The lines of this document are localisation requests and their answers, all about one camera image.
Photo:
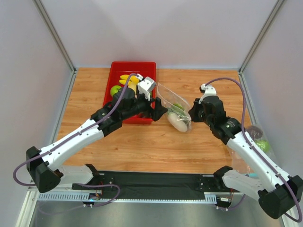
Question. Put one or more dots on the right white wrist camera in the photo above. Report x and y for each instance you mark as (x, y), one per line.
(206, 90)

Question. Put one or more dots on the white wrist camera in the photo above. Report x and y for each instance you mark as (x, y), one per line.
(146, 86)
(206, 90)

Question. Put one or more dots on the left aluminium frame post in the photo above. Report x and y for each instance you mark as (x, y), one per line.
(49, 24)

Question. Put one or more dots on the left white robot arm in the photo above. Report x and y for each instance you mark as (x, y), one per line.
(43, 164)

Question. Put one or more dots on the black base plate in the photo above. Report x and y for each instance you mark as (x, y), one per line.
(168, 185)

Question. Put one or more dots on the yellow pear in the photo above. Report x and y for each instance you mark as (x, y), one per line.
(133, 86)

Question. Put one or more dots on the clear bag of spare food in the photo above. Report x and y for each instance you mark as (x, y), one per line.
(258, 146)

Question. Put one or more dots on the white radish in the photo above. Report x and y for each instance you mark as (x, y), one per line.
(177, 123)

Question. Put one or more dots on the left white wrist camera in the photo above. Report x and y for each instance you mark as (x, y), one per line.
(146, 86)

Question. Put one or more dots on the yellow banana bunch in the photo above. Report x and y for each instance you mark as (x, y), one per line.
(133, 79)

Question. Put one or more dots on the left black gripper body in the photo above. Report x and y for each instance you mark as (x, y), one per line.
(153, 109)

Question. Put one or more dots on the polka dot zip bag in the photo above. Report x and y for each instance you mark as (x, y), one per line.
(169, 97)

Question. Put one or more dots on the green apple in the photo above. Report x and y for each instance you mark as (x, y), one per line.
(114, 90)

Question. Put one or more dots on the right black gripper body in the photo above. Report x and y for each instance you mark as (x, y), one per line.
(197, 111)

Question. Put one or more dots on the aluminium front rail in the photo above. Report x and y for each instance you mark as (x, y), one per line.
(59, 188)

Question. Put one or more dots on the right aluminium frame post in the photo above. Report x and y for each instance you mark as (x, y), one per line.
(261, 35)

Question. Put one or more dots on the green leafy vegetable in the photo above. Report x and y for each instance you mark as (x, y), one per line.
(178, 110)

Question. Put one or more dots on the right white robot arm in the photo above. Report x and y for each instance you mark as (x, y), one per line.
(275, 190)

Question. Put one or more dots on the white slotted cable duct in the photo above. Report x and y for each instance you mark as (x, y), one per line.
(89, 197)

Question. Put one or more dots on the aluminium frame post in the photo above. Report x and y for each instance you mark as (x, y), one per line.
(261, 35)
(49, 24)

